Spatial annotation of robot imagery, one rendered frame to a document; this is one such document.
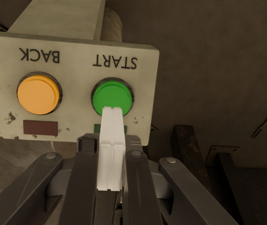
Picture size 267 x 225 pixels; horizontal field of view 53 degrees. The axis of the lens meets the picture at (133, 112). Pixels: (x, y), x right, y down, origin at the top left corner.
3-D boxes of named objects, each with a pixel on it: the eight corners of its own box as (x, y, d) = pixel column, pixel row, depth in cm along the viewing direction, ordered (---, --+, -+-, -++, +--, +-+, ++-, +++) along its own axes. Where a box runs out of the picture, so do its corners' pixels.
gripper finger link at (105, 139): (108, 191, 16) (96, 191, 16) (109, 140, 22) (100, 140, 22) (112, 145, 15) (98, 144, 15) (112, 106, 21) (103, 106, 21)
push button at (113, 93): (129, 115, 30) (130, 121, 29) (93, 113, 30) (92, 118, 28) (132, 80, 29) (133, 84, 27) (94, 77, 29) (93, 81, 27)
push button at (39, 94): (60, 110, 29) (57, 116, 28) (22, 108, 29) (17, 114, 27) (61, 74, 28) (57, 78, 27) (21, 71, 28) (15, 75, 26)
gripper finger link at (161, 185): (125, 173, 14) (183, 176, 14) (122, 133, 18) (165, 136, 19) (123, 199, 14) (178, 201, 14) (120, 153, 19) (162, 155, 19)
